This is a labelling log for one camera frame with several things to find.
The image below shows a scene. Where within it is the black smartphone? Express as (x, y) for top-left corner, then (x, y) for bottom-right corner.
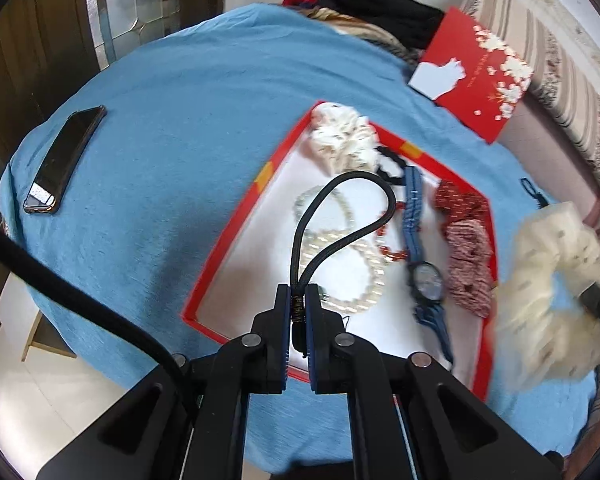
(22, 105), (107, 215)

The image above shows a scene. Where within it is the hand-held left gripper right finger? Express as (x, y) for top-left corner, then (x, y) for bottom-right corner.
(304, 284), (564, 480)

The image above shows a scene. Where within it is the black cord lanyard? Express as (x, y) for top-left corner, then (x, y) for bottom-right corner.
(289, 171), (396, 357)

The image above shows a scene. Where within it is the red floral box lid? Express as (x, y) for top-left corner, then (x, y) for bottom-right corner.
(407, 7), (534, 146)

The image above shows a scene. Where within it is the blue striped strap wristwatch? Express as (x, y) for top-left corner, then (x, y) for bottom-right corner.
(401, 165), (456, 367)

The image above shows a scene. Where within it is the white patterned scrunchie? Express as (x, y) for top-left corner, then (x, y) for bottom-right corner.
(307, 102), (381, 174)

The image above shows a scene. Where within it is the metal framed glass door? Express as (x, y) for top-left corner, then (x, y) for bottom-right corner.
(82, 0), (187, 69)

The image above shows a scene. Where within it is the long striped floral cushion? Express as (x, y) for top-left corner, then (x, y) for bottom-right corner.
(459, 0), (600, 202)

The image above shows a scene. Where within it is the blue towel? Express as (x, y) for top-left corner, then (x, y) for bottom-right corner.
(0, 2), (599, 472)

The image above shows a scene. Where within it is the red patterned scrunchie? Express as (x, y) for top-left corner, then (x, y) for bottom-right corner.
(432, 178), (491, 222)

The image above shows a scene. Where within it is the pink sofa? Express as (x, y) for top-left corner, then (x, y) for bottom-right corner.
(499, 94), (600, 227)

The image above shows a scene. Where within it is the pile of clothes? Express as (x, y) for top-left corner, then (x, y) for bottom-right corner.
(282, 0), (447, 69)

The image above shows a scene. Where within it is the red-rimmed white tray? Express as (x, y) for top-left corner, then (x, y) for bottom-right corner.
(180, 101), (499, 404)

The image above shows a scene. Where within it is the red bead bracelet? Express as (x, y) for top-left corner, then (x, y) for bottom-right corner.
(376, 199), (412, 264)

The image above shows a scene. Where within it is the red checked scrunchie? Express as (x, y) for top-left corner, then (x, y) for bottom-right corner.
(441, 217), (497, 319)

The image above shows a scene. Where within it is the black braided hair tie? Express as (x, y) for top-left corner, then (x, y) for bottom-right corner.
(372, 145), (411, 187)

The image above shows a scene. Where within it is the cream dotted scrunchie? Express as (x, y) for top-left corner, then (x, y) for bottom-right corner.
(494, 202), (600, 392)

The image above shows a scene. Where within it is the pearl bracelet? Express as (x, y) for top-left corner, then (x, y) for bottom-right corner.
(294, 185), (356, 261)
(302, 230), (387, 315)

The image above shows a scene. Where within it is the black cable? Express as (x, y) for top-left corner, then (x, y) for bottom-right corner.
(0, 209), (202, 413)

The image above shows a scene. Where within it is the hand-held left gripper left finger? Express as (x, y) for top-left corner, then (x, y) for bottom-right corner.
(35, 284), (292, 480)

